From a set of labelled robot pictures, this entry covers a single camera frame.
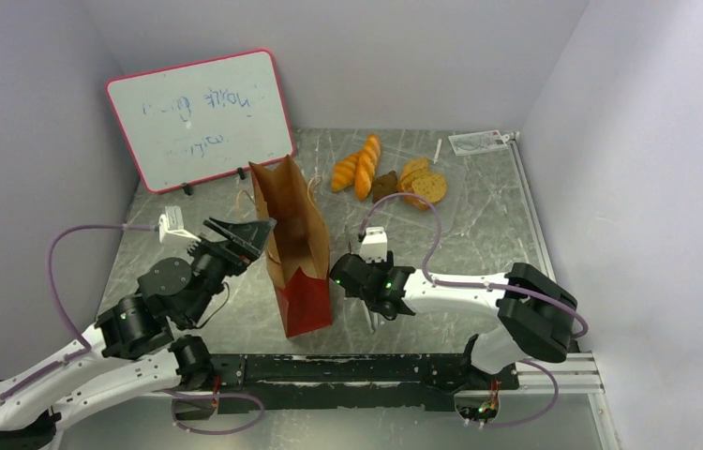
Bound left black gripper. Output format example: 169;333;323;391
184;214;277;324

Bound white handled metal tongs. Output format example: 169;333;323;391
366;308;379;334

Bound red paper bag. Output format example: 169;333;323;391
249;156;333;338

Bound round brown bread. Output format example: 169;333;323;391
370;171;398;203

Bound long orange baguette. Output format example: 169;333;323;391
354;134;381;201

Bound small striped orange croissant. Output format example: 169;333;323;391
330;153;360;192

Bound yellow bread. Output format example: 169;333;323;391
399;157;430;180

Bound round sliced bread piece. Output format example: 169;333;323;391
396;168;431;211

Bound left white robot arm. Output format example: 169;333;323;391
0;218;276;449

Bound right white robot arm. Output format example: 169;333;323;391
329;253;577;388

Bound red framed whiteboard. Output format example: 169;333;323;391
105;49;295;194

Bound white marker pen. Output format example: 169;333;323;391
432;139;442;164

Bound small white card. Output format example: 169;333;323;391
449;130;511;156

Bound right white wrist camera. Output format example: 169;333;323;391
359;226;388;263

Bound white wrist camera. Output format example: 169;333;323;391
359;226;388;263
157;205;199;248

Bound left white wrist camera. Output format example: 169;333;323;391
157;205;199;248

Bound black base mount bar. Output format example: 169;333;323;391
149;335;520;416

